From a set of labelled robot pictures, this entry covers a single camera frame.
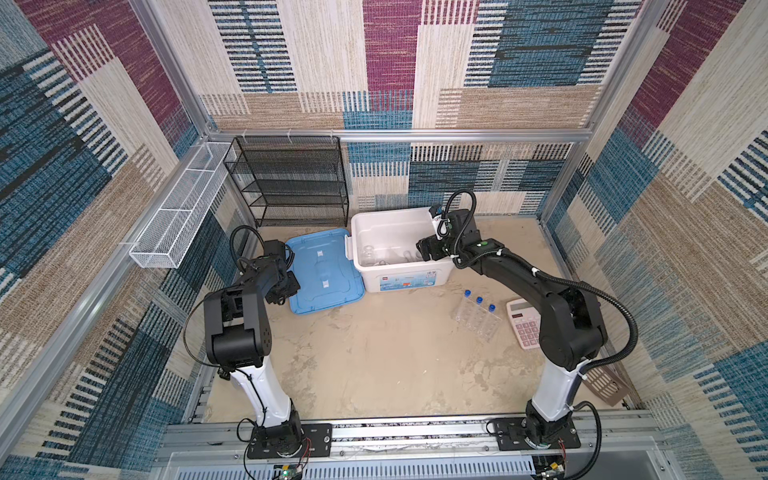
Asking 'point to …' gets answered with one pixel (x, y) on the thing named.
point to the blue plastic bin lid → (325, 272)
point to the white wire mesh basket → (165, 241)
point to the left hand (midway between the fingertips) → (286, 287)
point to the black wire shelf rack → (291, 180)
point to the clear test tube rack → (476, 317)
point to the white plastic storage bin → (384, 243)
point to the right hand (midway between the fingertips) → (432, 241)
